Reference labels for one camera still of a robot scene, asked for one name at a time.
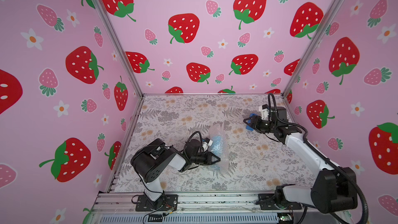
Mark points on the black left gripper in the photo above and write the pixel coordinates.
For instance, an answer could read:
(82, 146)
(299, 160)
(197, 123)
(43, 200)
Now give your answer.
(208, 158)

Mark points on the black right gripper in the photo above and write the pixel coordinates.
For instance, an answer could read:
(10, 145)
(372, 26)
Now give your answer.
(256, 124)

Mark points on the clear bubble wrap sheet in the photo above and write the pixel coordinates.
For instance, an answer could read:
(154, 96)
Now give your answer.
(218, 128)

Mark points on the blue plastic wine glass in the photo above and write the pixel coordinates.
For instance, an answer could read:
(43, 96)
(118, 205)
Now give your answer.
(219, 148)

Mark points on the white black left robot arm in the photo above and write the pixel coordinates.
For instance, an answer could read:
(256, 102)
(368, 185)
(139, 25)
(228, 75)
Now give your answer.
(150, 162)

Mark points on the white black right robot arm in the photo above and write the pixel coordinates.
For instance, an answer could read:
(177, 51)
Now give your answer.
(334, 189)

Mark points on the blue tape dispenser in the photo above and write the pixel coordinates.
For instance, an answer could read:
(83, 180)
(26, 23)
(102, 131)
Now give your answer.
(249, 120)

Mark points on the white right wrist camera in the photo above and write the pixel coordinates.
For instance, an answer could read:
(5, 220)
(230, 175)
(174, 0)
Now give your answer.
(265, 111)

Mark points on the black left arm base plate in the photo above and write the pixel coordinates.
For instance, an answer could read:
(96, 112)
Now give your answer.
(163, 203)

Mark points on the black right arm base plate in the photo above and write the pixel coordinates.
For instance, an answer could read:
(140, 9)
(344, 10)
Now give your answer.
(272, 202)

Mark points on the aluminium frame post right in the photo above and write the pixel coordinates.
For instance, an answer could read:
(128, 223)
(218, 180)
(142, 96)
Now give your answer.
(331, 12)

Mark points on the aluminium frame post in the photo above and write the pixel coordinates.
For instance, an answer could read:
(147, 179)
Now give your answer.
(331, 12)
(103, 14)

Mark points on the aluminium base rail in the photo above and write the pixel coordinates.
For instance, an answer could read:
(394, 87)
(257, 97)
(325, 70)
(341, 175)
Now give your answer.
(200, 207)

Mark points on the aluminium frame post left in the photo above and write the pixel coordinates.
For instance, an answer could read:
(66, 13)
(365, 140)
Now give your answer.
(103, 14)

